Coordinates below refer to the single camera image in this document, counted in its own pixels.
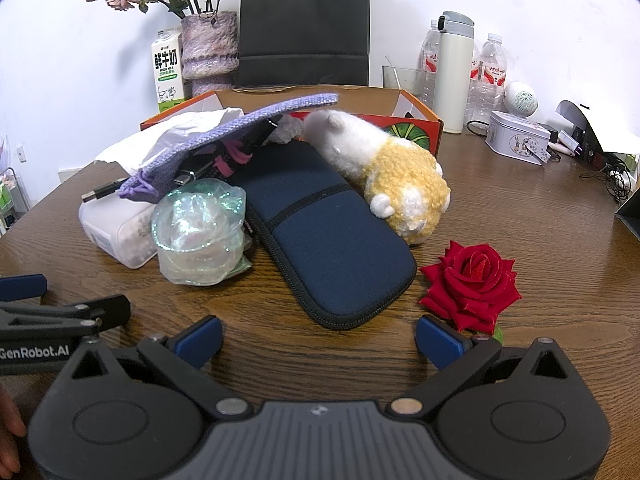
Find wire storage rack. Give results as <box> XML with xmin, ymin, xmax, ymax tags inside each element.
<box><xmin>0</xmin><ymin>134</ymin><xmax>32</xmax><ymax>237</ymax></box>

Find navy zipper case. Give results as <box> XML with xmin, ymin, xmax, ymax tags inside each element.
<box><xmin>227</xmin><ymin>140</ymin><xmax>419</xmax><ymax>332</ymax></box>

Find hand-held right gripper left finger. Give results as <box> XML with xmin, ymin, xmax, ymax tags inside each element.
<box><xmin>65</xmin><ymin>315</ymin><xmax>253</xmax><ymax>418</ymax></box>

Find brown wooden desktop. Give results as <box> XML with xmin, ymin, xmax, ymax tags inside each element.
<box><xmin>0</xmin><ymin>84</ymin><xmax>640</xmax><ymax>480</ymax></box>

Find white translucent plastic box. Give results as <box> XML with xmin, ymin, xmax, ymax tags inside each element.
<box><xmin>78</xmin><ymin>195</ymin><xmax>162</xmax><ymax>270</ymax></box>

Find black usb cable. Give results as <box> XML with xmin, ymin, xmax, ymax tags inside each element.
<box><xmin>81</xmin><ymin>159</ymin><xmax>217</xmax><ymax>204</ymax></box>

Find iridescent plastic bag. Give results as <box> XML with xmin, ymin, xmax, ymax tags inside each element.
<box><xmin>150</xmin><ymin>179</ymin><xmax>254</xmax><ymax>287</ymax></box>

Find white paper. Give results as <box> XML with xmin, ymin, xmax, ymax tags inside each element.
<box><xmin>92</xmin><ymin>107</ymin><xmax>247</xmax><ymax>172</ymax></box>
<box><xmin>555</xmin><ymin>99</ymin><xmax>640</xmax><ymax>154</ymax></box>

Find red rose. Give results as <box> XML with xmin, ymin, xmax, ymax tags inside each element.
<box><xmin>418</xmin><ymin>240</ymin><xmax>523</xmax><ymax>337</ymax></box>

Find white printed tin box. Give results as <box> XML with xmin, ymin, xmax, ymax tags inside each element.
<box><xmin>484</xmin><ymin>109</ymin><xmax>551</xmax><ymax>166</ymax></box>

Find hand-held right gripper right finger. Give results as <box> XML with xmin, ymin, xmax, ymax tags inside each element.
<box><xmin>387</xmin><ymin>314</ymin><xmax>572</xmax><ymax>418</ymax></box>

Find black pouch with pink cord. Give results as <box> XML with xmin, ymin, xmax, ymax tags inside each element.
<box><xmin>199</xmin><ymin>124</ymin><xmax>282</xmax><ymax>182</ymax></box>

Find clear glass cup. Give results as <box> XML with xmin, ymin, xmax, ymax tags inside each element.
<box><xmin>382</xmin><ymin>64</ymin><xmax>429</xmax><ymax>104</ymax></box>

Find purple knitted pouch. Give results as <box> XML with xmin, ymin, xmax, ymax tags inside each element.
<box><xmin>118</xmin><ymin>92</ymin><xmax>340</xmax><ymax>206</ymax></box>

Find orange cardboard box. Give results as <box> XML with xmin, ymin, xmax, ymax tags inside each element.
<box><xmin>139</xmin><ymin>87</ymin><xmax>445</xmax><ymax>161</ymax></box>

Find white folded paper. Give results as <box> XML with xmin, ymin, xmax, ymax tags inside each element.
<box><xmin>555</xmin><ymin>99</ymin><xmax>640</xmax><ymax>154</ymax></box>

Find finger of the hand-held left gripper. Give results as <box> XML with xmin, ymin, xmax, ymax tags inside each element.
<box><xmin>0</xmin><ymin>273</ymin><xmax>49</xmax><ymax>304</ymax></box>
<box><xmin>0</xmin><ymin>294</ymin><xmax>132</xmax><ymax>335</ymax></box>

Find white round speaker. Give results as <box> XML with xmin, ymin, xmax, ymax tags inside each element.
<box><xmin>503</xmin><ymin>81</ymin><xmax>540</xmax><ymax>119</ymax></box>

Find white green milk carton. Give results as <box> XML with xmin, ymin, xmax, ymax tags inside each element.
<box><xmin>151</xmin><ymin>27</ymin><xmax>187</xmax><ymax>116</ymax></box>

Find purple fuzzy vase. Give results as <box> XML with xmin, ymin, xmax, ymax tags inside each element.
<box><xmin>180</xmin><ymin>10</ymin><xmax>240</xmax><ymax>97</ymax></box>

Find white yellow plush toy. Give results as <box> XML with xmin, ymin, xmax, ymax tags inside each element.
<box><xmin>302</xmin><ymin>108</ymin><xmax>451</xmax><ymax>246</ymax></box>

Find white thermos bottle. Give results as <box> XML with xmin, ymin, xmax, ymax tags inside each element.
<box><xmin>432</xmin><ymin>10</ymin><xmax>476</xmax><ymax>135</ymax></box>

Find black paper bag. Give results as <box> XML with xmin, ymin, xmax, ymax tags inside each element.
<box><xmin>238</xmin><ymin>0</ymin><xmax>371</xmax><ymax>89</ymax></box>

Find tangled black cables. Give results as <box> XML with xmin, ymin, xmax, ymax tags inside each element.
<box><xmin>579</xmin><ymin>154</ymin><xmax>637</xmax><ymax>204</ymax></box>

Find person's left hand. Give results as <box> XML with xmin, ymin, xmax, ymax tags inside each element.
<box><xmin>0</xmin><ymin>384</ymin><xmax>28</xmax><ymax>480</ymax></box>

